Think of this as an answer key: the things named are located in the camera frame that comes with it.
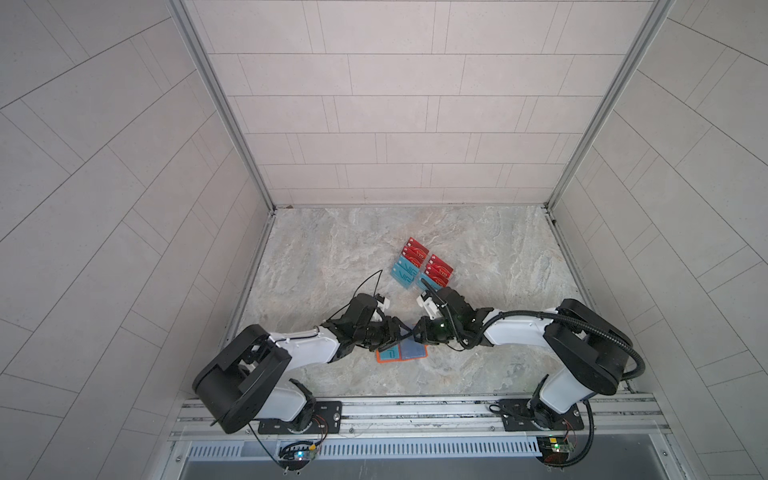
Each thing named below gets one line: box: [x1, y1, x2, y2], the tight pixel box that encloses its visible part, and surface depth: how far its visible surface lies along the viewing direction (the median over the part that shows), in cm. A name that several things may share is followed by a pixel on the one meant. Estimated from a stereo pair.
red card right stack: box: [424, 254, 454, 287], surface depth 91 cm
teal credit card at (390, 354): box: [380, 344, 399, 361], surface depth 81 cm
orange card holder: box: [376, 337, 429, 363], surface depth 81 cm
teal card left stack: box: [390, 256, 419, 288], surface depth 96 cm
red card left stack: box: [401, 237, 429, 268], surface depth 95 cm
